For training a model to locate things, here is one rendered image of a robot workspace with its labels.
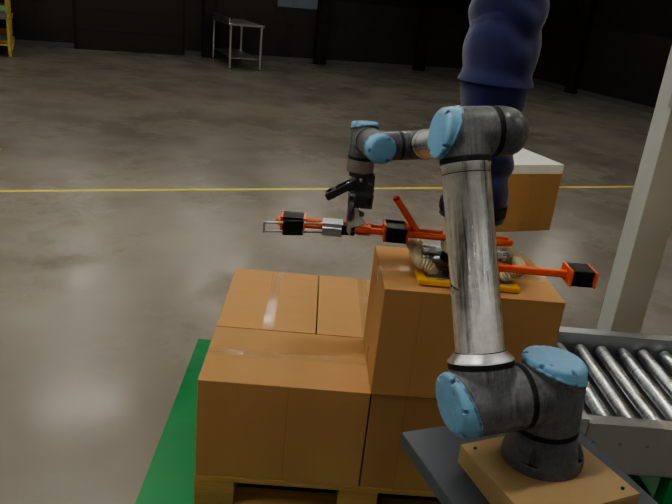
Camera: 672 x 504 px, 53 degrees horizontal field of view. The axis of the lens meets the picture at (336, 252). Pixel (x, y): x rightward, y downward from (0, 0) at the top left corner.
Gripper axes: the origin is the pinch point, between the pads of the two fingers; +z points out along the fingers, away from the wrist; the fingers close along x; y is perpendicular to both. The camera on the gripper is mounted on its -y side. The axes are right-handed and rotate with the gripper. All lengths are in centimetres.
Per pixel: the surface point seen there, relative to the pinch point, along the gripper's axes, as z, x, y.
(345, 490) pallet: 95, -18, 9
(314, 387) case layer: 53, -17, -6
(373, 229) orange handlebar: -1.2, -2.2, 8.6
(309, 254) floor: 107, 246, -14
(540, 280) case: 13, 1, 70
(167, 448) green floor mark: 107, 13, -64
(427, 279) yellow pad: 10.7, -13.1, 27.4
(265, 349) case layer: 53, 6, -26
